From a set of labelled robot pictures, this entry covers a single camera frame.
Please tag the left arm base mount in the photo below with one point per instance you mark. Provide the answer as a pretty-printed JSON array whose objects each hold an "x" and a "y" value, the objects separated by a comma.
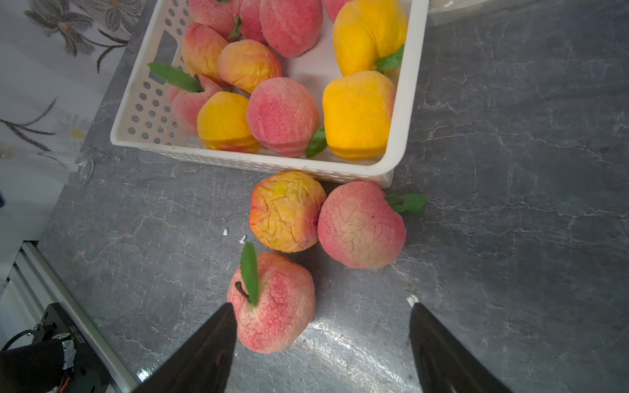
[{"x": 53, "y": 356}]

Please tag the glass flask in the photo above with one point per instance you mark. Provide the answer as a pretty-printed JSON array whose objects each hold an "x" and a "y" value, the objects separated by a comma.
[{"x": 71, "y": 169}]

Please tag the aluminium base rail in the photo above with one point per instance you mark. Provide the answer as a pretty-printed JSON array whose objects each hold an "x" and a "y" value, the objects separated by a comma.
[{"x": 36, "y": 280}]

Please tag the pink peach row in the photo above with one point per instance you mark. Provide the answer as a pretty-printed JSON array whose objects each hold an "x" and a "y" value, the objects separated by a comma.
[{"x": 361, "y": 226}]

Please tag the pink peach with leaf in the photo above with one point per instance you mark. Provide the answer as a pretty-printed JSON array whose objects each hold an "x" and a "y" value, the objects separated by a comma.
[{"x": 273, "y": 300}]

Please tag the orange pink wrinkled peach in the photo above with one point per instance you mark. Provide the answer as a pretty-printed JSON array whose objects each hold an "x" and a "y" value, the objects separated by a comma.
[{"x": 201, "y": 48}]

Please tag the yellow peach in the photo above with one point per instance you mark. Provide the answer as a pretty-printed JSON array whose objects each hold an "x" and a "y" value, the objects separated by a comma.
[
  {"x": 357, "y": 115},
  {"x": 366, "y": 31}
]

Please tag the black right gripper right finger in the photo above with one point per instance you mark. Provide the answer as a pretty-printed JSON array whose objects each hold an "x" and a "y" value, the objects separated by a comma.
[{"x": 443, "y": 364}]

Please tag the clear bag of white material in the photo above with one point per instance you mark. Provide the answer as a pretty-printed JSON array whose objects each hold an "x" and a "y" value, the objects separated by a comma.
[{"x": 447, "y": 11}]

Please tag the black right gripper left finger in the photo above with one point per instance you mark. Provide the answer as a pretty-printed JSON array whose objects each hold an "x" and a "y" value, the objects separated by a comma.
[{"x": 203, "y": 363}]

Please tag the white perforated plastic basket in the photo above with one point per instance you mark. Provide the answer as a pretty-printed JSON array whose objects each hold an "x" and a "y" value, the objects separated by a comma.
[{"x": 145, "y": 118}]

